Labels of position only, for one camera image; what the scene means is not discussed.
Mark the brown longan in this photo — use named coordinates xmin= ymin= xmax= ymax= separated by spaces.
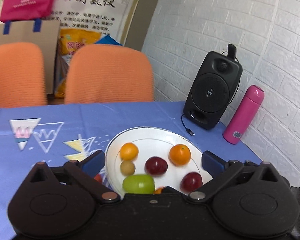
xmin=120 ymin=160 xmax=135 ymax=176

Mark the mandarin with stem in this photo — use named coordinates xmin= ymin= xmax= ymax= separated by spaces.
xmin=154 ymin=187 xmax=165 ymax=194

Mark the white oval plate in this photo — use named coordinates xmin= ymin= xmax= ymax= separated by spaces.
xmin=105 ymin=127 xmax=212 ymax=197

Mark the black speaker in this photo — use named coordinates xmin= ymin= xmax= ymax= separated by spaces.
xmin=183 ymin=44 xmax=243 ymax=130

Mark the white chinese text poster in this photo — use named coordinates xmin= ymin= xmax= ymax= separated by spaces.
xmin=47 ymin=0 xmax=138 ymax=44

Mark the left orange chair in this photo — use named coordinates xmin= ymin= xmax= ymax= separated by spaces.
xmin=0 ymin=42 xmax=47 ymax=108

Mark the green apple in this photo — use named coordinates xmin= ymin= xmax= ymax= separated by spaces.
xmin=122 ymin=174 xmax=155 ymax=194

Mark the yellow snack bag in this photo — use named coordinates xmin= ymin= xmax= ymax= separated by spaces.
xmin=54 ymin=29 xmax=102 ymax=99

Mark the small yellow-orange citrus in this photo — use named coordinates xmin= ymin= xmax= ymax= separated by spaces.
xmin=120 ymin=142 xmax=139 ymax=161

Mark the orange chair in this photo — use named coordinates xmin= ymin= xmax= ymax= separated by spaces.
xmin=0 ymin=42 xmax=47 ymax=108
xmin=64 ymin=44 xmax=154 ymax=104

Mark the dark red plum back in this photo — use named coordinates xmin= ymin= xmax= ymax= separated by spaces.
xmin=180 ymin=172 xmax=203 ymax=193

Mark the small red apple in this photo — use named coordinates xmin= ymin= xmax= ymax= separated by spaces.
xmin=94 ymin=174 xmax=103 ymax=184

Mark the pink water bottle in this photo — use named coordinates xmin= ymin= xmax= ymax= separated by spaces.
xmin=223 ymin=85 xmax=264 ymax=144

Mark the orange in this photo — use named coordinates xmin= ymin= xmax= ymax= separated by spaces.
xmin=168 ymin=144 xmax=191 ymax=166

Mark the right orange chair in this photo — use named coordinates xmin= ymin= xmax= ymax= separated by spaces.
xmin=64 ymin=44 xmax=154 ymax=104

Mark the blue patterned tablecloth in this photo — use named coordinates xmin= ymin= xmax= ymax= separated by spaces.
xmin=0 ymin=102 xmax=260 ymax=239

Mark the dark red plum front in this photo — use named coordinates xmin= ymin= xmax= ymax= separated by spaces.
xmin=145 ymin=157 xmax=168 ymax=176

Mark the dark red plum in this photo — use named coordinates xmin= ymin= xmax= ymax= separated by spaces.
xmin=145 ymin=157 xmax=168 ymax=176
xmin=180 ymin=172 xmax=203 ymax=193

